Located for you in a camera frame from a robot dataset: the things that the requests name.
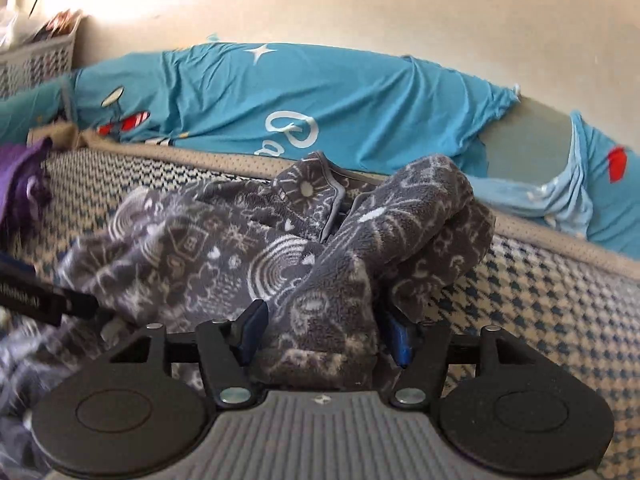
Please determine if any grey doodle-print fleece garment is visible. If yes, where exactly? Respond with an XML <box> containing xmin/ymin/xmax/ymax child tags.
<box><xmin>1</xmin><ymin>153</ymin><xmax>495</xmax><ymax>479</ymax></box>

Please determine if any purple folded garment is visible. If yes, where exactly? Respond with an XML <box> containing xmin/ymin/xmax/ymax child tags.
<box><xmin>1</xmin><ymin>138</ymin><xmax>52</xmax><ymax>248</ymax></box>

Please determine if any light blue crumpled cloth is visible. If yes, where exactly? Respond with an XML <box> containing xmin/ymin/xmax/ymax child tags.
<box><xmin>468</xmin><ymin>110</ymin><xmax>594</xmax><ymax>240</ymax></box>

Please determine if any white perforated plastic basket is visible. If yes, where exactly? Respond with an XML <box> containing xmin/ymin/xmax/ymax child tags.
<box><xmin>1</xmin><ymin>11</ymin><xmax>82</xmax><ymax>99</ymax></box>

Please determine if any blue cartoon-print bed sheet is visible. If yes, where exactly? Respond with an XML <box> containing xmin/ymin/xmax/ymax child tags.
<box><xmin>1</xmin><ymin>44</ymin><xmax>639</xmax><ymax>258</ymax></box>

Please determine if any clear plastic bag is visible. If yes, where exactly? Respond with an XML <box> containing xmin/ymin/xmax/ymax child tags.
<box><xmin>0</xmin><ymin>0</ymin><xmax>37</xmax><ymax>52</ymax></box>

